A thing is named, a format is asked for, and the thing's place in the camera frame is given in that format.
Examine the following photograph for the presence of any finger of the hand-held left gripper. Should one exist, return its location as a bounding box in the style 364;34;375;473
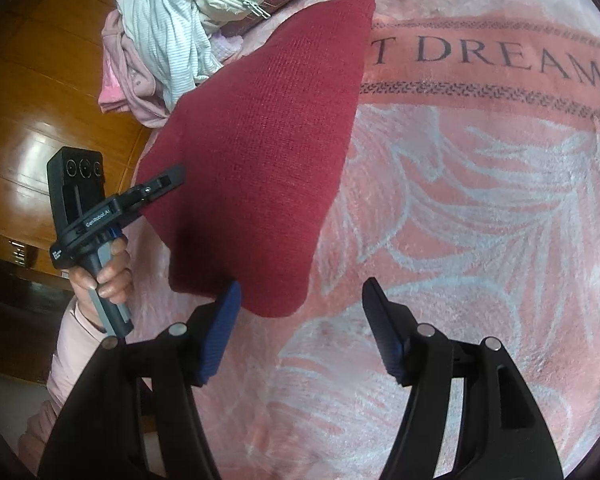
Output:
112;164;187;222

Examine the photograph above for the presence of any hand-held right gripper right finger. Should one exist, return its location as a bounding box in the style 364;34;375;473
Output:
362;276;563;480

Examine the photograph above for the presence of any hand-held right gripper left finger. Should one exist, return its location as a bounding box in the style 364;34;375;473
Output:
37;280;243;480

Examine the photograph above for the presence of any maroon knitted garment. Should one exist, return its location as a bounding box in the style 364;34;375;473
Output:
136;0;377;318

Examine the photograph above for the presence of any person's left forearm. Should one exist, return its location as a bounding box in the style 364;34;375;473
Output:
17;294;156;461

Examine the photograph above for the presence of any person's left hand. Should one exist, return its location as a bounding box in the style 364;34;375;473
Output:
67;236;134;307

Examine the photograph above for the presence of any dark wooden furniture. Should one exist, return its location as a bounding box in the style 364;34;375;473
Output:
0;226;76;377

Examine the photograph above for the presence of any pink garment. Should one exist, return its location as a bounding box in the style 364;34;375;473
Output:
98;10;241;129

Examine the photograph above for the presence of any pink leaf-print blanket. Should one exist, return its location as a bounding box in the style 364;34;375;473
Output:
125;0;600;480

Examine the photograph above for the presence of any white ribbed garment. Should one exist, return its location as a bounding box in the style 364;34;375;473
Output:
114;0;241;112

